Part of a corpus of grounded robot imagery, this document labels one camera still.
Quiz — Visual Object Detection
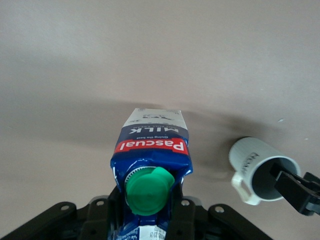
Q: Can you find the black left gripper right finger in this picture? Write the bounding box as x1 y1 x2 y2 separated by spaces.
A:
166 183 209 240

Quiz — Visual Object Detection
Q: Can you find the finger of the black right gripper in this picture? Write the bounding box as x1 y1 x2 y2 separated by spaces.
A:
269 162 305 181
274 170 320 217

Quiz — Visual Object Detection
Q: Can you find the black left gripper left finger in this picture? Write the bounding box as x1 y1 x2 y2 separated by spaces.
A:
81 186 126 240

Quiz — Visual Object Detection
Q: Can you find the white mug grey inside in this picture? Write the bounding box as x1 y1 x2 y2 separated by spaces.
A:
228 136 302 206

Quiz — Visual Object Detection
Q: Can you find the blue Pascal milk carton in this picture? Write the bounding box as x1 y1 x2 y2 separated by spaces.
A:
106 107 194 240

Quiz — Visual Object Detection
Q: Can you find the green carton screw cap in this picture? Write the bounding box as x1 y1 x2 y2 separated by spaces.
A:
125 166 176 216

